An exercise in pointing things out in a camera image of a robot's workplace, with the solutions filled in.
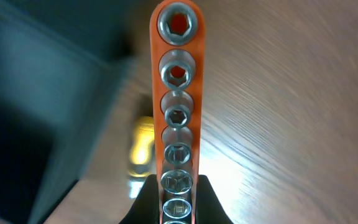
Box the orange socket rail with sockets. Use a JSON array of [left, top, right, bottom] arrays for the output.
[[149, 0, 206, 223]]

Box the yellow black stubby screwdriver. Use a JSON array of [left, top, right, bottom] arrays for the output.
[[127, 116, 155, 198]]

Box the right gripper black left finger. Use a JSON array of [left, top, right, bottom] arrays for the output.
[[119, 174, 160, 224]]

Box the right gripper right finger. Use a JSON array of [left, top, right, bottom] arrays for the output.
[[195, 175, 233, 224]]

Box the dark green box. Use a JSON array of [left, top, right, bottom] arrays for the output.
[[0, 0, 134, 223]]

